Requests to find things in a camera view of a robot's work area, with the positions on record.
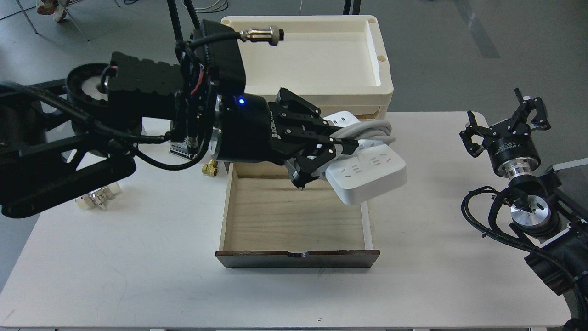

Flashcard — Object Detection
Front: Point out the small white metal connector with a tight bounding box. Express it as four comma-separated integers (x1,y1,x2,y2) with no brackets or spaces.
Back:
75,182,122,210

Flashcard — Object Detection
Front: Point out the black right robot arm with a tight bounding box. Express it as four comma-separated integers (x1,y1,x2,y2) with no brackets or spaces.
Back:
459,88,588,331

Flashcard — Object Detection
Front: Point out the cream plastic tray cabinet top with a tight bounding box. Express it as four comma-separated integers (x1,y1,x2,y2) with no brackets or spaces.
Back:
222,15,394,120

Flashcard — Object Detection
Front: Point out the open wooden drawer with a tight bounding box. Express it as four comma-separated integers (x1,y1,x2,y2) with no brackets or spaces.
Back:
215,163,380,268

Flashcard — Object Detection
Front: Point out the brass valve with red handle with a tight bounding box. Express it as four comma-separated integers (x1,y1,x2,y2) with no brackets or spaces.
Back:
201,160,219,177

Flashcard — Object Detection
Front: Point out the silver metal power supply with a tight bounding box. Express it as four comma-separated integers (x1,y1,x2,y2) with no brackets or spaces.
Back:
169,142,197,160

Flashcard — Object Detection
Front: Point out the black chair leg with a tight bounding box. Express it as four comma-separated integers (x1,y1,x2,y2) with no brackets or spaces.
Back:
167,0,203,46

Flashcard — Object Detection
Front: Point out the white power strip with cable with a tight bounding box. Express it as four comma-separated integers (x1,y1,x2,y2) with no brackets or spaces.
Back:
317,111,407,205

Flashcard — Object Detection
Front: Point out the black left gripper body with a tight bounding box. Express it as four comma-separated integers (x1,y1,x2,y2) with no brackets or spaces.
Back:
209,94,285,166

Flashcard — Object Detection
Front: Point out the person's shoe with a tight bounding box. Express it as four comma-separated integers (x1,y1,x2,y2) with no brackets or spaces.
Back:
36,0,70,23

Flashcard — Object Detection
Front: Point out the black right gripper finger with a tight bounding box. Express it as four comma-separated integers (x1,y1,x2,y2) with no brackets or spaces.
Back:
459,111,498,158
502,88,552,135

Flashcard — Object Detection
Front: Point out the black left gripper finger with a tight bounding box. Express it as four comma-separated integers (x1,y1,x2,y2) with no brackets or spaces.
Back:
275,88,358,154
285,138,335,190

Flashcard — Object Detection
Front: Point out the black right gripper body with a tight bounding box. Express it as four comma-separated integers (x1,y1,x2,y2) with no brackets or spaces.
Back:
486,120,541,177

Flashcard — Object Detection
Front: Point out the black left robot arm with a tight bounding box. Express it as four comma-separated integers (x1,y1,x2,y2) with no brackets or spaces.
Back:
1,19,359,218

